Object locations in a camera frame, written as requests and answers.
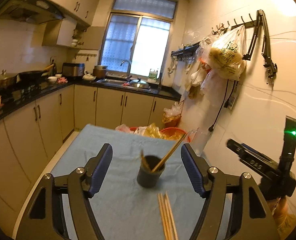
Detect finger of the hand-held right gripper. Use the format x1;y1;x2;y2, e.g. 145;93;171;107
226;139;246;159

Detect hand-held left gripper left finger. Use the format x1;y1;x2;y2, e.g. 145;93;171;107
16;143;113;240

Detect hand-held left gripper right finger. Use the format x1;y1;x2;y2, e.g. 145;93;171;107
180;143;281;240

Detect black utensil holder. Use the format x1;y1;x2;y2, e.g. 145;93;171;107
136;155;166;188

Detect row of bamboo chopsticks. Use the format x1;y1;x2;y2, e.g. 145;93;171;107
157;192;179;240

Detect person's right hand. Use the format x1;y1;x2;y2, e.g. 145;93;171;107
267;196;296;233

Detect clear plastic pitcher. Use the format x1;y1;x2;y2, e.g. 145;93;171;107
188;128;211;155

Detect blue tablecloth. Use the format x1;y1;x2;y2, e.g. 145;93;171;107
50;124;235;240

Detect red plastic basin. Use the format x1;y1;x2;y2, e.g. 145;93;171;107
130;127;188;140

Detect crumpled plastic bags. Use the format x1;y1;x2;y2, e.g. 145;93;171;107
115;123;168;139

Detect bagged bin on floor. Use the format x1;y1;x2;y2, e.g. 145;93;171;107
162;102;183;128

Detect beige base cabinets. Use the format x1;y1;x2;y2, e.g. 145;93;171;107
0;84;181;230

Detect black kitchen countertop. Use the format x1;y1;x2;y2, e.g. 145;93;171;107
0;79;182;129

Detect steel kitchen sink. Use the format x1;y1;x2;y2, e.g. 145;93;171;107
96;78;152;92

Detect large hanging plastic bag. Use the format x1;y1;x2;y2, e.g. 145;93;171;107
209;25;247;82

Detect steel wok lid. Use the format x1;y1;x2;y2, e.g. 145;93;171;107
128;78;150;89

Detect metal cooking pot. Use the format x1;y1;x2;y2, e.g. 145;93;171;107
93;65;108;78

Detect green detergent bottle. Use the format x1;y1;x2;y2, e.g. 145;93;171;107
148;69;159;83

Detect silver rice cooker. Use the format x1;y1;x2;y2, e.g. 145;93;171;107
62;62;85;77

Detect chrome sink faucet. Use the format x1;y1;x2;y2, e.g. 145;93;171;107
120;60;133;79

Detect gas stove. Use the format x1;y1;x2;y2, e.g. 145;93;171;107
0;80;51;93

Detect black wok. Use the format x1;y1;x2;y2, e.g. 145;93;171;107
18;63;55;82

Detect kitchen window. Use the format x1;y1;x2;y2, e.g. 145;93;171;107
98;0;178;78

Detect wok with glass lid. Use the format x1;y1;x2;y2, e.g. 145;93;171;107
0;70;19;90

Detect steel range hood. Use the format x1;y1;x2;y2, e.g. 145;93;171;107
0;0;66;25

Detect black power cable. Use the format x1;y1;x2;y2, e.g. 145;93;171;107
208;79;230;132

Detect wall power socket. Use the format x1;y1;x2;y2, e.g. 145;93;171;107
224;80;238;112

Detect black wall utensil rack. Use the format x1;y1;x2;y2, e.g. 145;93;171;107
171;42;201;63

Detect black wall hook rail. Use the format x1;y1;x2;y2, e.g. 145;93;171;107
211;14;257;35

